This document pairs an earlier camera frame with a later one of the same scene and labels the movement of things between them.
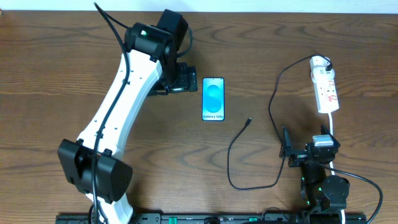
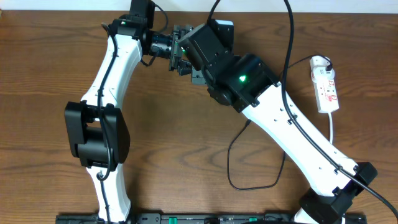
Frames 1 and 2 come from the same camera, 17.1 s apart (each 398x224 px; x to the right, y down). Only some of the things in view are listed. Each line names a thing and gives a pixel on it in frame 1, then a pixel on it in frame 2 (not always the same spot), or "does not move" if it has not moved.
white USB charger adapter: [318, 66] does not move
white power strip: [326, 95] does not move
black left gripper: [185, 81] → [173, 50]
